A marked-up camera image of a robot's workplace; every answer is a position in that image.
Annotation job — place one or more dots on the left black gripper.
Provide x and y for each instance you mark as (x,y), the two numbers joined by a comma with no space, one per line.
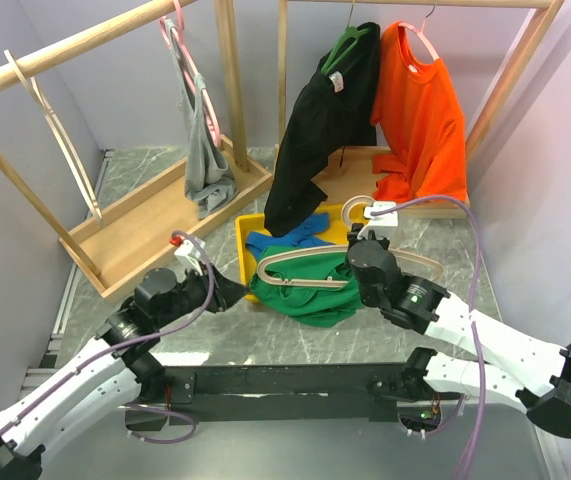
(225,291)

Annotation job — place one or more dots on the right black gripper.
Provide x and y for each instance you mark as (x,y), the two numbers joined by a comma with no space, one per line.
(354,232)

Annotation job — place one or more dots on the wooden hanger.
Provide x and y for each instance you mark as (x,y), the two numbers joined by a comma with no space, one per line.
(329,281)
(61,136)

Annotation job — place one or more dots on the green tank top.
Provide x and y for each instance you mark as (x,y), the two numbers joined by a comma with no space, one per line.
(312,306)

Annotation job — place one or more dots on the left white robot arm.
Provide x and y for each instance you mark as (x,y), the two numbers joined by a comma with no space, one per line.
(114,368)

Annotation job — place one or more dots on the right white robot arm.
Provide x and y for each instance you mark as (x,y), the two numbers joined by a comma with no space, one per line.
(511,368)

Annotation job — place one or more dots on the grey tank top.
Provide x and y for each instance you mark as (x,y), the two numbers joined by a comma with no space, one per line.
(209,181)

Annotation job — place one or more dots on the pink hanger right rack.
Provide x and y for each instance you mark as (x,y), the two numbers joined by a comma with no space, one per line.
(420,32)

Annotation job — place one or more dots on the pink hanger rack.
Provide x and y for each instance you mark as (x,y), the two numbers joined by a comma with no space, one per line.
(420,32)
(188,74)

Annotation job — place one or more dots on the green hanger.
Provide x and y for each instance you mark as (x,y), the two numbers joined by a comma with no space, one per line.
(345,43)

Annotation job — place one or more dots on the pink hanger left rack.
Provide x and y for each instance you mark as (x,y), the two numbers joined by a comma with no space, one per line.
(188,74)

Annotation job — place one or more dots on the blue garment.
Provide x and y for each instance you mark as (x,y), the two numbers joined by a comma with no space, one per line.
(320,229)

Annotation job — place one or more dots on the right wooden clothes rack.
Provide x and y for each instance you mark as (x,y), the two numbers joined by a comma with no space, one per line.
(350,171)

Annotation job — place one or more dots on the wooden clothes rack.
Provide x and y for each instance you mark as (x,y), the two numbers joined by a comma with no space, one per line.
(134,234)
(350,171)

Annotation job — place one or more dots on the left wooden clothes rack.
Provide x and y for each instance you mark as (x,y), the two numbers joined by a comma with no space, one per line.
(134,234)

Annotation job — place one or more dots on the yellow plastic tray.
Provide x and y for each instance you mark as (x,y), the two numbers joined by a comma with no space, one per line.
(247,266)

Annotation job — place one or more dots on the black t-shirt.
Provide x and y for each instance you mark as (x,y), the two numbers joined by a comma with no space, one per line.
(323,120)

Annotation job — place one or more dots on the orange t-shirt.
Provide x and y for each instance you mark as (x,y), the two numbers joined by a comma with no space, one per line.
(418,112)

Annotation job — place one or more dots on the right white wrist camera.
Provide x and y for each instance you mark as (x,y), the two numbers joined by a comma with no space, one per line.
(381,219)

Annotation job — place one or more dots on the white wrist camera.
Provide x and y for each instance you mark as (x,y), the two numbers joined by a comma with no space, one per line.
(381,219)
(187,254)

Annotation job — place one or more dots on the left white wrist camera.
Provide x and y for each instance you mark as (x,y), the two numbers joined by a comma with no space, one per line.
(187,254)

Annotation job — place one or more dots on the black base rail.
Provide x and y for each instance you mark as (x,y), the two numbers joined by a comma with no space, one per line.
(209,393)

